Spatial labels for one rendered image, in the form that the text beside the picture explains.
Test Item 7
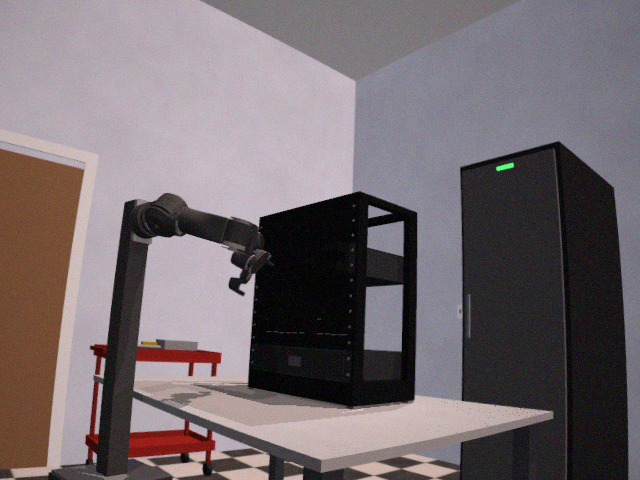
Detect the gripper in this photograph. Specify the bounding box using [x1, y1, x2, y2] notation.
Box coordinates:
[229, 249, 274, 296]

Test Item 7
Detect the black server rack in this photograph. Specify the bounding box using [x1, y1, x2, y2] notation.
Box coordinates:
[248, 191, 417, 409]

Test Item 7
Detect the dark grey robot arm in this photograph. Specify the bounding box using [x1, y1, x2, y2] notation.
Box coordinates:
[129, 193, 265, 256]

